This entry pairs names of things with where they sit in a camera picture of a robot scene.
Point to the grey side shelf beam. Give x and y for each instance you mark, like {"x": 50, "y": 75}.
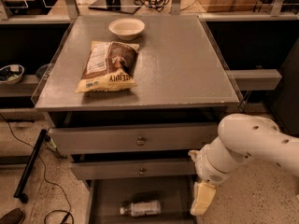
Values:
{"x": 255, "y": 80}

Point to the white bowl with items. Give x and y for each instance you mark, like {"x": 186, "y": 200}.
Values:
{"x": 11, "y": 74}

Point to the bottom open grey drawer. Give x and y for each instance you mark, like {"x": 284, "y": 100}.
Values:
{"x": 174, "y": 193}

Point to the dark bowl on shelf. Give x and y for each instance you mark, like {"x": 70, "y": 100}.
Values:
{"x": 44, "y": 71}

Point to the black bar on floor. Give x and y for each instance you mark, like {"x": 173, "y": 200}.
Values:
{"x": 19, "y": 192}

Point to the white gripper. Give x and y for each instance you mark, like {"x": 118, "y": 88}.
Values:
{"x": 206, "y": 166}

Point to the grey drawer cabinet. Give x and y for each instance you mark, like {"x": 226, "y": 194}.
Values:
{"x": 179, "y": 73}

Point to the brown yellow chip bag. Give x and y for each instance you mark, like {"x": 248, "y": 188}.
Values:
{"x": 109, "y": 67}

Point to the top grey drawer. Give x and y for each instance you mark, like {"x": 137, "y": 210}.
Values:
{"x": 133, "y": 138}

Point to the clear plastic water bottle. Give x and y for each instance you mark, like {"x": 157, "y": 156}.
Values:
{"x": 141, "y": 209}

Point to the dark shoe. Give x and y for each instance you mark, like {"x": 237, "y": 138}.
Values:
{"x": 15, "y": 216}

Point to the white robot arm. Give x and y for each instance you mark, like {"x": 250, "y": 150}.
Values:
{"x": 241, "y": 138}

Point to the white paper bowl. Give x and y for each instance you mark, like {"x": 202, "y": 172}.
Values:
{"x": 127, "y": 29}

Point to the black monitor stand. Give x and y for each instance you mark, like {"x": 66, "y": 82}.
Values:
{"x": 120, "y": 6}

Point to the middle grey drawer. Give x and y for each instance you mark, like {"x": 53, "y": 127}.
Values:
{"x": 136, "y": 168}

